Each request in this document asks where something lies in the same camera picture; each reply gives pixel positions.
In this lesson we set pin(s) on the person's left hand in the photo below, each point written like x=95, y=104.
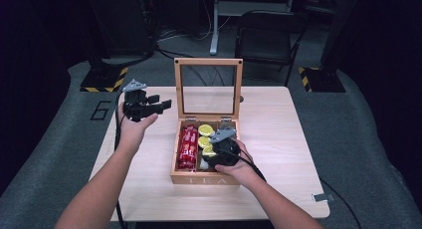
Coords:
x=134, y=132

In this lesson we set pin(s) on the red stick packet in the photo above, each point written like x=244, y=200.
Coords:
x=192, y=146
x=183, y=149

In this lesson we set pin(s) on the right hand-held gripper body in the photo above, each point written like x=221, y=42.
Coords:
x=225, y=152

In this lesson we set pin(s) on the black stand with striped base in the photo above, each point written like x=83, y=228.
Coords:
x=103, y=78
x=323, y=79

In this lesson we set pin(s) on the white packet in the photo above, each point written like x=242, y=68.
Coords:
x=203, y=166

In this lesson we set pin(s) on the white desk frame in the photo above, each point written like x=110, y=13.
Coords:
x=229, y=8

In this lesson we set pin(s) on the person's right hand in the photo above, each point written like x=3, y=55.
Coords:
x=240, y=172

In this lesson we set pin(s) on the wooden tea box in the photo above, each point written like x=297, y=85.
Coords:
x=205, y=180

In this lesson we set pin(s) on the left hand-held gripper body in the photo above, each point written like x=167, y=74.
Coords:
x=134, y=104

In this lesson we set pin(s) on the black folding chair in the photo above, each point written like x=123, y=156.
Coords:
x=265, y=43

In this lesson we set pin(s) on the yellow round capsule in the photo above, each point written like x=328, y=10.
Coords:
x=208, y=151
x=204, y=142
x=205, y=130

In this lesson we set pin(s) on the grey tape strip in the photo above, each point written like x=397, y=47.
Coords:
x=322, y=197

